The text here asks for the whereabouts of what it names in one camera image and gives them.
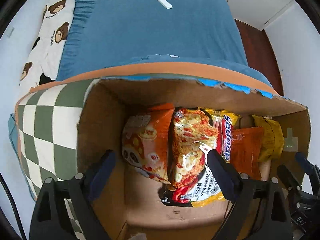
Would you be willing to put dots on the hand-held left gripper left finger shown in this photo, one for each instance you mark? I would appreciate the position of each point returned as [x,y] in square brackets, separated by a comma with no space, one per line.
[103,170]

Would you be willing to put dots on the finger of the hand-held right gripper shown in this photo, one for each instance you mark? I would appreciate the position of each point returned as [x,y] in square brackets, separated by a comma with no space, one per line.
[303,160]
[287,176]

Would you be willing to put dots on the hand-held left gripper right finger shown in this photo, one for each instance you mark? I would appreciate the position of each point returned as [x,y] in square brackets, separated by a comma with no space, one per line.
[220,170]

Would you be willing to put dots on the black yellow noodle packet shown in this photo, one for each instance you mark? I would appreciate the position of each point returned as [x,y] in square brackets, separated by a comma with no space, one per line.
[190,140]

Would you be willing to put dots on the cardboard box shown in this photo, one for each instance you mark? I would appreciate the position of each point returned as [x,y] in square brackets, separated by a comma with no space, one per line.
[105,120]

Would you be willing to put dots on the orange panda snack packet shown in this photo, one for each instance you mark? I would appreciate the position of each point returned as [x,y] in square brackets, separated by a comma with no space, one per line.
[150,140]

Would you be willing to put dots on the plain orange snack packet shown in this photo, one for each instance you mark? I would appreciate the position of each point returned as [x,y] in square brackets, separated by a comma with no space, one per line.
[246,150]

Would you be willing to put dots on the red yellow noodle packet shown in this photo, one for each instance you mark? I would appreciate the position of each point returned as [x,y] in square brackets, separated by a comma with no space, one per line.
[226,135]

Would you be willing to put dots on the yellow snack packet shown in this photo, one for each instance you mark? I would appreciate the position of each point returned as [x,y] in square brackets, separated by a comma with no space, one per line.
[271,137]

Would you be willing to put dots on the green white checkered blanket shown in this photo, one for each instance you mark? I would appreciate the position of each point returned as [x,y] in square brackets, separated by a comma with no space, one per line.
[45,130]

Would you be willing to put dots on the bear print pillow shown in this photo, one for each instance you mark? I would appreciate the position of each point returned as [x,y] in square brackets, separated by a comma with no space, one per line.
[47,42]

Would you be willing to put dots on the blue bedsheet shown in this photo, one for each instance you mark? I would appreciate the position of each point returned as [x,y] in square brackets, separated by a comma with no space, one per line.
[150,35]

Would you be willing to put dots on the white door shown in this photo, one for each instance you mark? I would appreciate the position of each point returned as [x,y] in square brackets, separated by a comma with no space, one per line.
[250,0]

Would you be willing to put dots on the white remote control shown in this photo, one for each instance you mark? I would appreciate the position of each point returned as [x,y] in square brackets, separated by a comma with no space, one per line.
[164,2]

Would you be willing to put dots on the white wall socket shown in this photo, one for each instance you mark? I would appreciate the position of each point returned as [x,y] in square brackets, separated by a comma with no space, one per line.
[10,32]

